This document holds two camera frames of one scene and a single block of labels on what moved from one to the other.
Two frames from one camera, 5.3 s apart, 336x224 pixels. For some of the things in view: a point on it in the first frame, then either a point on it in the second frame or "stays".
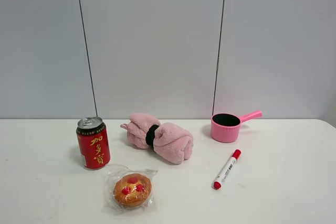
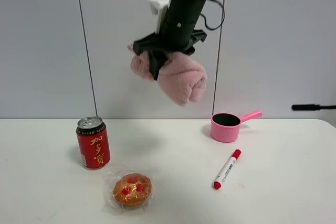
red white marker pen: (235, 155) stays
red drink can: (94, 140) stays
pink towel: (170, 143) -> (181, 79)
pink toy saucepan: (226, 127) stays
